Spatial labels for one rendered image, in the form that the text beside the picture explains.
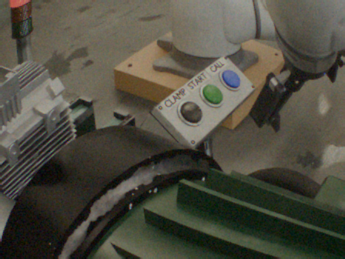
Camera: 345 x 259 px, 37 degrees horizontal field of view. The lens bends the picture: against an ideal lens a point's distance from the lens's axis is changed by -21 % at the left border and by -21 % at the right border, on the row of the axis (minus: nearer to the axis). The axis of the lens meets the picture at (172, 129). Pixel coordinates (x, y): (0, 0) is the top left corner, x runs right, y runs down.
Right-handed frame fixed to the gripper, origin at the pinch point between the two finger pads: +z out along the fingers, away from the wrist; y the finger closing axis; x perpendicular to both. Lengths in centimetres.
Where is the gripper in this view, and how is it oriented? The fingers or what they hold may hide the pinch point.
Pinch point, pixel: (303, 95)
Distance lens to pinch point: 86.0
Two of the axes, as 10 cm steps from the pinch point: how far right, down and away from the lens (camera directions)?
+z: 1.5, 2.7, 9.5
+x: 5.5, 7.7, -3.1
